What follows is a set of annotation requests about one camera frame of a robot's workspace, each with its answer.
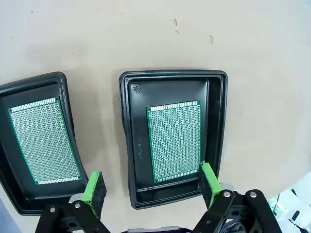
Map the green perforated circuit board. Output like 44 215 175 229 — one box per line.
8 97 82 185
145 100 203 183

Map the black ESD tray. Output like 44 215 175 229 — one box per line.
0 71 89 216
118 69 228 210

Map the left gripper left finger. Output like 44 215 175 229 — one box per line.
35 171 109 233

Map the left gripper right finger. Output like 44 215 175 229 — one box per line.
193 161 284 233

